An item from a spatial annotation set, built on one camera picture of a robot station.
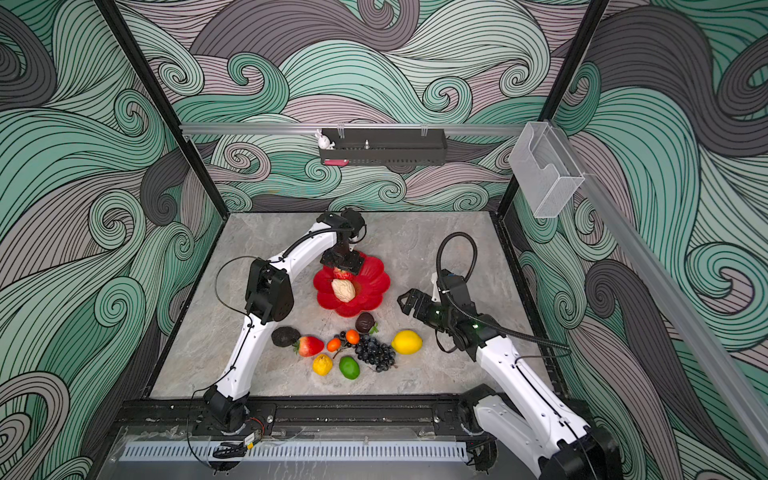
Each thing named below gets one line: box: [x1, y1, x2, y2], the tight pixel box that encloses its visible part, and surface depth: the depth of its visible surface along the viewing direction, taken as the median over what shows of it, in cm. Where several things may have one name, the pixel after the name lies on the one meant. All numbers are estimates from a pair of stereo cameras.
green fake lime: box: [339, 356, 361, 380], surface depth 81 cm
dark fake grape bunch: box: [347, 335, 398, 373], surface depth 83 cm
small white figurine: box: [315, 128, 335, 150], surface depth 87 cm
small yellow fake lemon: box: [312, 354, 333, 377], surface depth 80 cm
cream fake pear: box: [331, 278, 356, 303], surface depth 94 cm
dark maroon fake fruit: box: [355, 312, 375, 333], surface depth 88 cm
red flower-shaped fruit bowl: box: [313, 251, 390, 317], surface depth 97 cm
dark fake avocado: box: [271, 326, 301, 347], surface depth 85 cm
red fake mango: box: [293, 336, 325, 357], surface depth 84 cm
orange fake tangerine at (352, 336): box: [346, 329, 360, 345], surface depth 83 cm
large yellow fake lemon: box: [391, 330, 423, 355], surface depth 85 cm
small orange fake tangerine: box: [327, 338, 341, 352], surface depth 85 cm
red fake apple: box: [333, 267, 356, 280], surface depth 97 cm
